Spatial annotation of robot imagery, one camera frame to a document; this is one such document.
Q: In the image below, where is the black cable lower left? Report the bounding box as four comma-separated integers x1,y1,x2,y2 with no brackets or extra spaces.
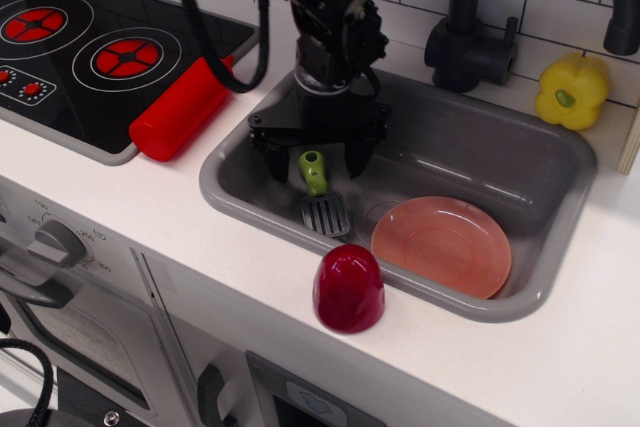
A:
0,338,55,427

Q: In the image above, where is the pink plate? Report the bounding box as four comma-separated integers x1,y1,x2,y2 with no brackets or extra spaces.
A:
371,196,512,299

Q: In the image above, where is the grey sink basin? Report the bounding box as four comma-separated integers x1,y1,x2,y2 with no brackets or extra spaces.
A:
199,73,597,323

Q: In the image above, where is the grey oven knob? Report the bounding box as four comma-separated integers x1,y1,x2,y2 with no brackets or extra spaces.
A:
27,220,87,268

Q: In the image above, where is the red ketchup bottle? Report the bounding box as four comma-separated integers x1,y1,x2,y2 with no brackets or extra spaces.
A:
129,57,230,162

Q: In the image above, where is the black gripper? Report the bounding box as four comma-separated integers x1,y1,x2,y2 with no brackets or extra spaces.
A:
248,86,391,182

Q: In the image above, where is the black toy stove top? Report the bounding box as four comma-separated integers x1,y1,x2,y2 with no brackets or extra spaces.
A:
0,0,261,167

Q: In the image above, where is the grey oven door handle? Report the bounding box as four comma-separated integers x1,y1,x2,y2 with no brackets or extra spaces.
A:
1,268,83,309

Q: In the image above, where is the dark red cup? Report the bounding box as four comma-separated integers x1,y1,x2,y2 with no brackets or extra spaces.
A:
312,244,385,334

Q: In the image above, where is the green handled grey spatula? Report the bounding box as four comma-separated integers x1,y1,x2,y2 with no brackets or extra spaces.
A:
298,150,351,238

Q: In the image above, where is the black cabinet handle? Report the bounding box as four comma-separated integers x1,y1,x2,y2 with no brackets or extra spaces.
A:
197,364,239,427

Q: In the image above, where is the black faucet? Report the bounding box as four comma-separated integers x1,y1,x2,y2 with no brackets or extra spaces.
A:
424,0,639,93

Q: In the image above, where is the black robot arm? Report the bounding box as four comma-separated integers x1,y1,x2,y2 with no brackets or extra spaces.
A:
248,0,391,182

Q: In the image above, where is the yellow bell pepper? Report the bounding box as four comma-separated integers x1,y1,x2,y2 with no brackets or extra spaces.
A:
535,53,610,131

